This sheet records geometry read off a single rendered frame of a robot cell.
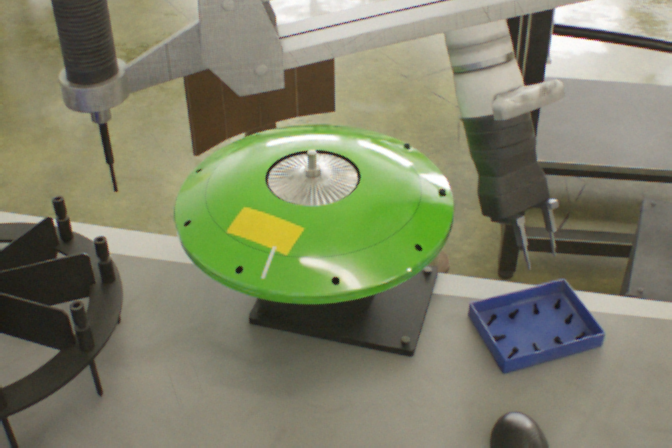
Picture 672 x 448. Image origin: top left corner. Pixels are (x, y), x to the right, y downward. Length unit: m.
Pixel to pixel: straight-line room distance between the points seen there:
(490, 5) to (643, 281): 0.69
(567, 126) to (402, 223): 1.77
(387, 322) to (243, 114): 0.82
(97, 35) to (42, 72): 3.10
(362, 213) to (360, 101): 2.34
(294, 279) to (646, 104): 2.10
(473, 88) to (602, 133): 1.73
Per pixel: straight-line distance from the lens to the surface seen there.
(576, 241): 2.38
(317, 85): 1.77
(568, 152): 2.51
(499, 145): 0.92
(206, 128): 1.68
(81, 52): 0.61
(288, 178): 0.94
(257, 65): 0.60
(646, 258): 1.27
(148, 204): 2.77
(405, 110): 3.17
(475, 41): 0.91
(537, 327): 1.03
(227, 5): 0.58
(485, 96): 0.91
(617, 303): 1.09
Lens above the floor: 1.64
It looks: 37 degrees down
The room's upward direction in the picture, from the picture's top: 2 degrees counter-clockwise
